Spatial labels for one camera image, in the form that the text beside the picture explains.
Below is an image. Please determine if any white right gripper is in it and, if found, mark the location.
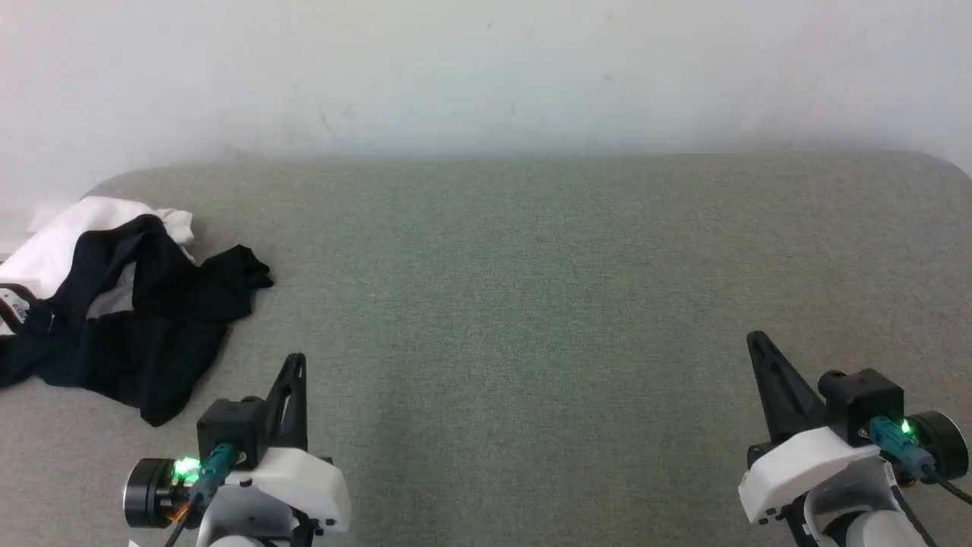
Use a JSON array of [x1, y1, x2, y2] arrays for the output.
[[740, 330, 970, 526]]

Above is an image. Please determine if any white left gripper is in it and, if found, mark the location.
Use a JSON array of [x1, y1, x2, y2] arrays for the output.
[[125, 353, 352, 533]]

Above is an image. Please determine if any grey fabric sofa cushion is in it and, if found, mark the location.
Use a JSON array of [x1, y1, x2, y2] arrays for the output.
[[0, 150, 972, 547]]

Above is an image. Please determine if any black and white shirt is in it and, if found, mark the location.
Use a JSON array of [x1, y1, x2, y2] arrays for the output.
[[0, 196, 274, 428]]

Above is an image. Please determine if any black right cable teal plug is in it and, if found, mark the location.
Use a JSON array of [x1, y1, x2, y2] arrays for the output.
[[868, 416, 972, 506]]

